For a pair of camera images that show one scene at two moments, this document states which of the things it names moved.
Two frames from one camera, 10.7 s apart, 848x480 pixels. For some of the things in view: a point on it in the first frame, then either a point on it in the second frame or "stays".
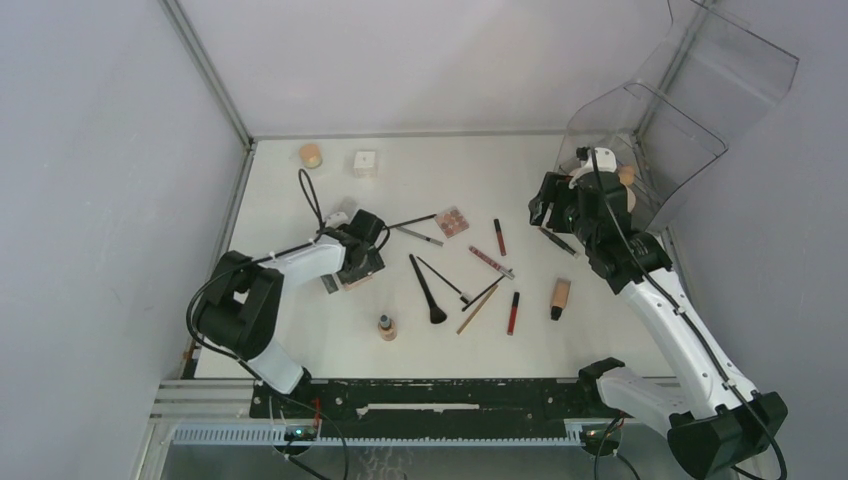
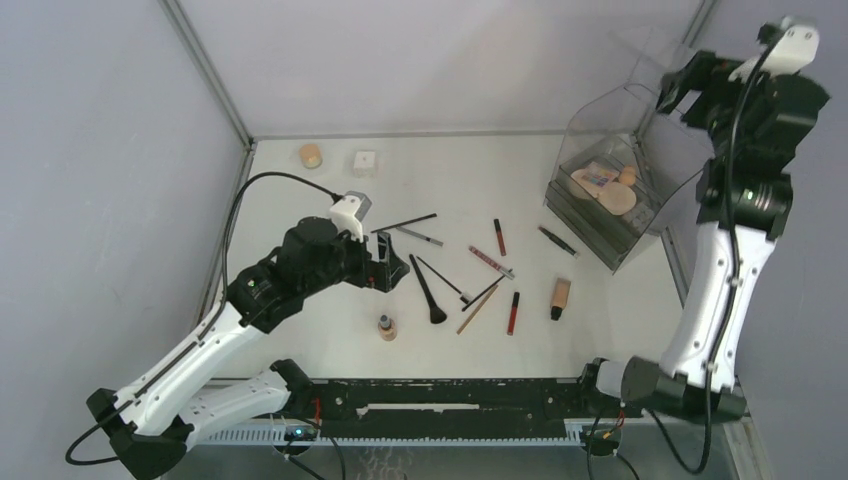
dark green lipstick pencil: [558, 240] stays
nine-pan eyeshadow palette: [452, 222] → [639, 217]
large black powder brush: [437, 315] stays
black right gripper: [553, 189] → [705, 72]
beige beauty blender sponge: [626, 174] stays
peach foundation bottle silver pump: [387, 328] stays
